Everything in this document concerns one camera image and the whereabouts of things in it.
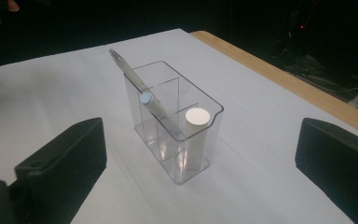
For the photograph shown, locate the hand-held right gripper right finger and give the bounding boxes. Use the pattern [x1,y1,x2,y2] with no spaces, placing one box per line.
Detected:
[295,117,358,224]

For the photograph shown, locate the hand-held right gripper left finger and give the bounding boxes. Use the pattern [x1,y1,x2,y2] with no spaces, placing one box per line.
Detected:
[14,117,108,224]

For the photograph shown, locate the clear plastic divided organizer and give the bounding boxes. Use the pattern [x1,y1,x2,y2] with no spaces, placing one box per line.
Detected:
[123,60,225,186]

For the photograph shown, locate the slim white pen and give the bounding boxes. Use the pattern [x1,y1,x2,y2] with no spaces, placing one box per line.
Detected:
[139,91,182,138]

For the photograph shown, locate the silver grey pen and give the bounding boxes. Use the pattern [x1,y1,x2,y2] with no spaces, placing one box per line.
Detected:
[108,48,157,108]

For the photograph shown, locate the white cosmetic tube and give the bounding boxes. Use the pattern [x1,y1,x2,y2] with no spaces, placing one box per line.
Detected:
[184,107,212,172]

